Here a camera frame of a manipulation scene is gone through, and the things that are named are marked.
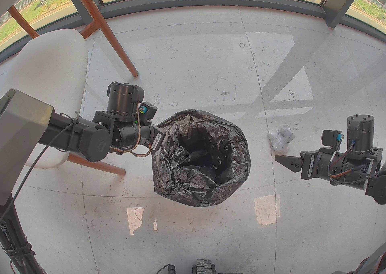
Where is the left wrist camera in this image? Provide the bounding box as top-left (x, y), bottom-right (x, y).
top-left (139, 102), bottom-right (157, 126)

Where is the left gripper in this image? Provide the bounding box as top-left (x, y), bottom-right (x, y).
top-left (115, 124), bottom-right (166, 153)

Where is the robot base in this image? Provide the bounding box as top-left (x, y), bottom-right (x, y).
top-left (157, 259), bottom-right (242, 274)

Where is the black plastic bag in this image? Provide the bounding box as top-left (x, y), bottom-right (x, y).
top-left (152, 109), bottom-right (252, 208)

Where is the crumpled white paper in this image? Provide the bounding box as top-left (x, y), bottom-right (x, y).
top-left (268, 123), bottom-right (296, 153)

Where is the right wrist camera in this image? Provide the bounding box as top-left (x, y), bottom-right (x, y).
top-left (321, 130), bottom-right (344, 154)

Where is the white cushioned wooden chair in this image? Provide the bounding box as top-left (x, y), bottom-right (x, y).
top-left (0, 0), bottom-right (139, 176)

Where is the window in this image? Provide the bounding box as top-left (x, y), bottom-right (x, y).
top-left (0, 0), bottom-right (386, 63)

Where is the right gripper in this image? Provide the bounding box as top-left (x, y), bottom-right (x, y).
top-left (275, 150), bottom-right (370, 190)

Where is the black cable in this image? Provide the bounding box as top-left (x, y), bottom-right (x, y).
top-left (0, 111), bottom-right (81, 221)

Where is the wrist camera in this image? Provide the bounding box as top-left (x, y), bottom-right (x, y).
top-left (139, 102), bottom-right (157, 126)
top-left (321, 130), bottom-right (344, 154)

